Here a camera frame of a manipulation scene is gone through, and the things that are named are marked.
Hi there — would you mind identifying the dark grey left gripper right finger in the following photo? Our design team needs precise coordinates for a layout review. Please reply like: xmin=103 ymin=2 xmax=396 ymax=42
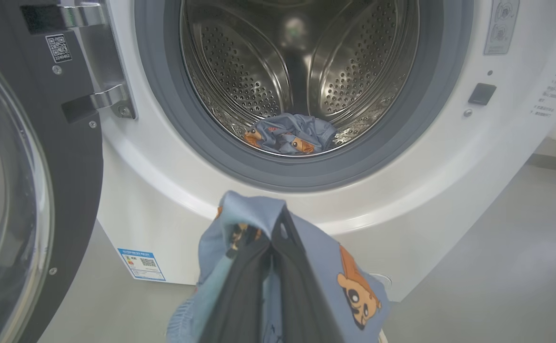
xmin=269 ymin=204 xmax=346 ymax=343

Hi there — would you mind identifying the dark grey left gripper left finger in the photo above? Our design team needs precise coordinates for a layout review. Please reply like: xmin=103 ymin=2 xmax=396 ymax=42
xmin=197 ymin=228 xmax=275 ymax=343

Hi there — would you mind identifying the blue bear print garment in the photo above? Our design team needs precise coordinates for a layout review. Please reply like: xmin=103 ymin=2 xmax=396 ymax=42
xmin=243 ymin=113 xmax=338 ymax=156
xmin=166 ymin=191 xmax=392 ymax=343

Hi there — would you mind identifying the dark grey round washer door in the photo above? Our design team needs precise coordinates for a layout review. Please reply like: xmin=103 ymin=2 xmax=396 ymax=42
xmin=0 ymin=0 xmax=104 ymax=343

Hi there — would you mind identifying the white front-load washing machine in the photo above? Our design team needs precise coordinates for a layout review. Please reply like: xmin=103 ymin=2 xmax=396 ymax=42
xmin=96 ymin=0 xmax=556 ymax=302

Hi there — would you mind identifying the grey rubber door gasket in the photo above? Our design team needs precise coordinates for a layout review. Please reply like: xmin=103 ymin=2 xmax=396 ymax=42
xmin=134 ymin=0 xmax=475 ymax=193

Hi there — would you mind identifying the black door latch socket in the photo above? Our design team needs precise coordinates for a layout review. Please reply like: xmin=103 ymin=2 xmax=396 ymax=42
xmin=467 ymin=82 xmax=497 ymax=106

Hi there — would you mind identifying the chrome door hinge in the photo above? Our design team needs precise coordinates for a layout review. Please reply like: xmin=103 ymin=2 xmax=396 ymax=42
xmin=58 ymin=0 xmax=137 ymax=120

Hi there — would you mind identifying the blue energy label sticker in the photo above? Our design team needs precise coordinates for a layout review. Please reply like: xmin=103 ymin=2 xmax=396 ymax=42
xmin=117 ymin=247 xmax=167 ymax=282

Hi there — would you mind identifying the perforated steel drum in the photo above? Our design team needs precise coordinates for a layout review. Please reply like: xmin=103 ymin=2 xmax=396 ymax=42
xmin=180 ymin=0 xmax=420 ymax=157

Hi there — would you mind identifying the white QR code sticker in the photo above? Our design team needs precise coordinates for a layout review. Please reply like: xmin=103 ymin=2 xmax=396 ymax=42
xmin=45 ymin=33 xmax=73 ymax=64

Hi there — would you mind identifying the grey warning sticker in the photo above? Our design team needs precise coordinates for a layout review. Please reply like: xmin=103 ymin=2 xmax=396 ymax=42
xmin=483 ymin=0 xmax=521 ymax=56

